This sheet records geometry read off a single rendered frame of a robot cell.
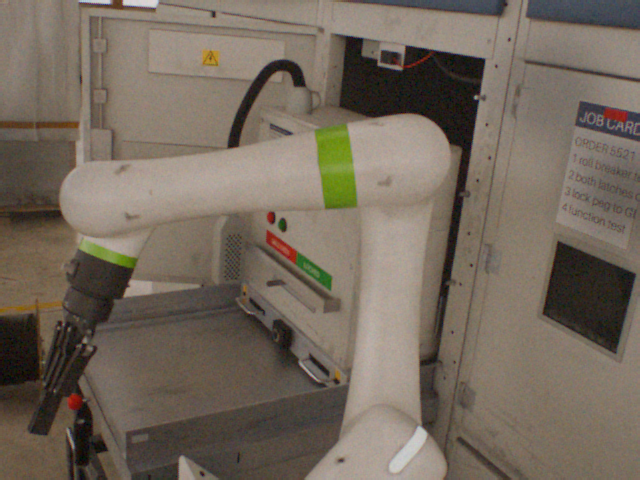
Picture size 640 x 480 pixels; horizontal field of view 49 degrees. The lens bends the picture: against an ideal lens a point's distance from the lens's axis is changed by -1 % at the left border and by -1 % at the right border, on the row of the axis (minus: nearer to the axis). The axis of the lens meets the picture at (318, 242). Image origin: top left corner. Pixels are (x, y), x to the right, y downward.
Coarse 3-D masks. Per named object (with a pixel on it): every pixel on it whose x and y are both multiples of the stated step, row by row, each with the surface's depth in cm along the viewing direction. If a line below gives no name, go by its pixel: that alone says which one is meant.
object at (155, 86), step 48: (96, 48) 181; (144, 48) 184; (192, 48) 182; (240, 48) 183; (288, 48) 186; (96, 96) 185; (144, 96) 188; (192, 96) 189; (240, 96) 190; (96, 144) 189; (144, 144) 191; (192, 144) 193; (240, 144) 194; (192, 240) 202
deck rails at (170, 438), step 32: (224, 288) 187; (128, 320) 176; (160, 320) 178; (192, 416) 128; (224, 416) 131; (256, 416) 135; (288, 416) 139; (320, 416) 143; (128, 448) 123; (160, 448) 126; (192, 448) 129
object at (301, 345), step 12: (252, 288) 183; (240, 300) 189; (252, 300) 182; (264, 300) 177; (264, 312) 176; (276, 312) 171; (264, 324) 177; (288, 324) 165; (300, 336) 160; (300, 348) 161; (312, 348) 156; (312, 360) 157; (324, 360) 152; (324, 372) 152; (348, 372) 146; (336, 384) 148
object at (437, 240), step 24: (312, 120) 158; (336, 120) 161; (456, 168) 144; (432, 216) 145; (360, 240) 138; (432, 240) 147; (360, 264) 139; (432, 264) 149; (432, 288) 151; (432, 312) 154; (432, 336) 156
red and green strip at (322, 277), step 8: (272, 240) 171; (280, 240) 168; (280, 248) 168; (288, 248) 164; (288, 256) 165; (296, 256) 161; (304, 256) 158; (296, 264) 161; (304, 264) 158; (312, 264) 155; (312, 272) 155; (320, 272) 152; (320, 280) 152; (328, 280) 149; (328, 288) 150
